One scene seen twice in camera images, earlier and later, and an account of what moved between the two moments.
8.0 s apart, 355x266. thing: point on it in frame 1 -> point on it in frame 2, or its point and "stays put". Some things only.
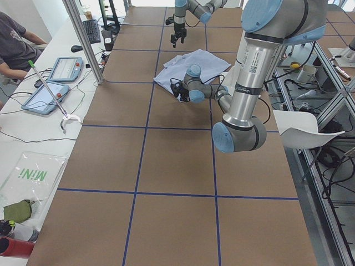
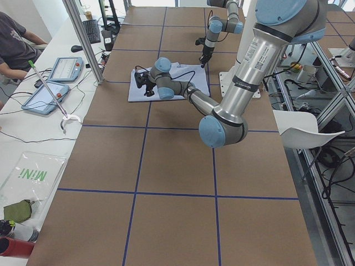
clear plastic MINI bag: (32, 178) stays put
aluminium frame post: (79, 27) stays put
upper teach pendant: (66, 69) stays put
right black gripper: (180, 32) -> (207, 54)
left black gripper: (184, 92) -> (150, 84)
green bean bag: (18, 211) stays put
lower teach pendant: (42, 101) stays put
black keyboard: (92, 31) stays put
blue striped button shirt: (209, 66) -> (193, 74)
